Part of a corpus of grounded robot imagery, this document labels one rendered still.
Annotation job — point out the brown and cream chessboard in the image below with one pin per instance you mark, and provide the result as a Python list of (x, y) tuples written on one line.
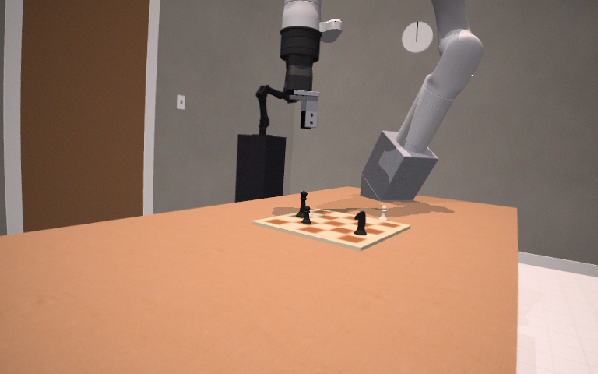
[(334, 228)]

